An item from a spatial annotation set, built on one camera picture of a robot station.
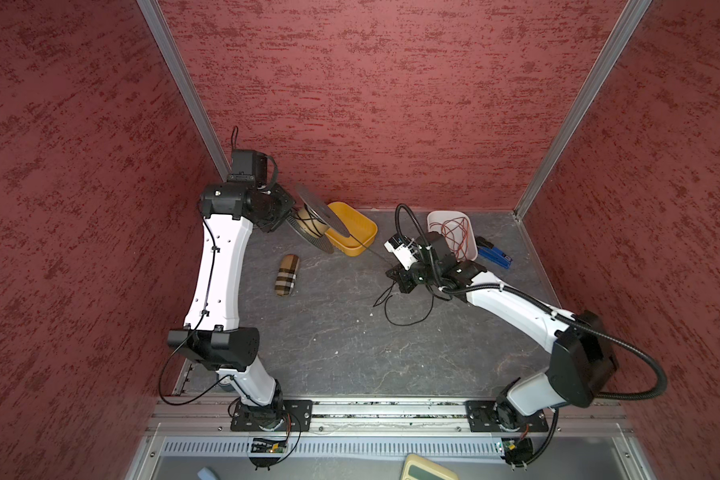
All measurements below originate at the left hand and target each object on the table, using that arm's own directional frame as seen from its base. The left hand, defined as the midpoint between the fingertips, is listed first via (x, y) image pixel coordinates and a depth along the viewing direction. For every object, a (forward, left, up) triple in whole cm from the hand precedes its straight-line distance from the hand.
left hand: (292, 214), depth 73 cm
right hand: (-8, -25, -18) cm, 31 cm away
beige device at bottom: (-49, -32, -31) cm, 66 cm away
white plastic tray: (+29, -48, -29) cm, 63 cm away
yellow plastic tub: (+24, -16, -33) cm, 44 cm away
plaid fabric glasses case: (0, +8, -31) cm, 32 cm away
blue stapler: (+14, -63, -31) cm, 72 cm away
